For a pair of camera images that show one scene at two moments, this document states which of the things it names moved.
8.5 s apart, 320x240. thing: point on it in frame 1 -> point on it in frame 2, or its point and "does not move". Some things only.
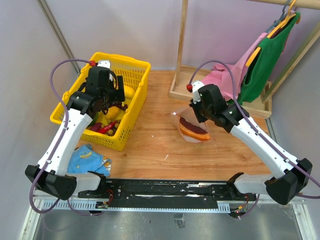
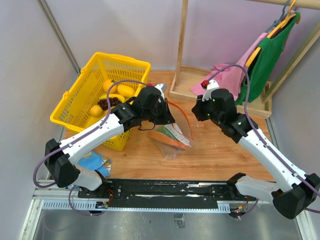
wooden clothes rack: x=184 y=78 does not move
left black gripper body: x=110 y=94 -> x=160 y=113
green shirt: x=261 y=65 does not move
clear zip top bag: x=190 y=129 -> x=173 y=139
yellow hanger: x=290 y=15 does not move
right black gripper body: x=203 y=113 does not move
